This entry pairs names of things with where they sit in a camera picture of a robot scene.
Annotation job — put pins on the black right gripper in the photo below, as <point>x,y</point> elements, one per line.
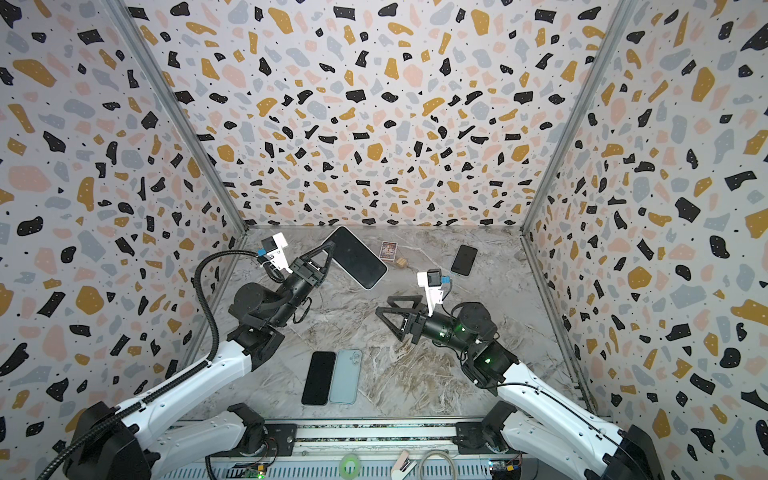
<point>410,321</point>

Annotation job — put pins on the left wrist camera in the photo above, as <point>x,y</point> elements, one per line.
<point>273,251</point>

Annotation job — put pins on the playing card box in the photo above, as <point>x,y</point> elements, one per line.
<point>388,251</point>

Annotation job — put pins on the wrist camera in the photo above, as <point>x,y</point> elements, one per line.
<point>273,251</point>
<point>436,286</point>

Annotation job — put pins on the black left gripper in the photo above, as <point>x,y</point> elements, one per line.
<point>311,277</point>

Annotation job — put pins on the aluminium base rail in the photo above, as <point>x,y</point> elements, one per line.
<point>321,444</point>

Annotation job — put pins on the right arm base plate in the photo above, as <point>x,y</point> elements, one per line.
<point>474,438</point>

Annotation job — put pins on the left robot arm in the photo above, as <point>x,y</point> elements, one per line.
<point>138,438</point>

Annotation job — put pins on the corner aluminium post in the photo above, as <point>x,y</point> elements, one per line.
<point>616,26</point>
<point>120,16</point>

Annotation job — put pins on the left corner aluminium post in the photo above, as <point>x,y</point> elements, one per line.
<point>120,16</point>

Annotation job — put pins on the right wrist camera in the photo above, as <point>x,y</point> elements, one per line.
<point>436,286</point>

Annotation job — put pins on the right corner aluminium post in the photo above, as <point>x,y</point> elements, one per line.
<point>616,26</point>

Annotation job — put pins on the mint phone case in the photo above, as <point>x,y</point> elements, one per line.
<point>344,384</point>

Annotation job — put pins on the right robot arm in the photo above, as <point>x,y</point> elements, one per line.
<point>536,419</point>

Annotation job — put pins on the white small device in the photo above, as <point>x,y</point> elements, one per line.
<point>402,466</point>

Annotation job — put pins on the phone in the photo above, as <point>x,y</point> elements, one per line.
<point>356,258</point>
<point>318,380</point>
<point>464,260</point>

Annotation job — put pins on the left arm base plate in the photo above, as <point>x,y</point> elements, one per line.
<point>278,440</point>

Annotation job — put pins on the green tape roll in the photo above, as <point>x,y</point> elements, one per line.
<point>350,467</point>

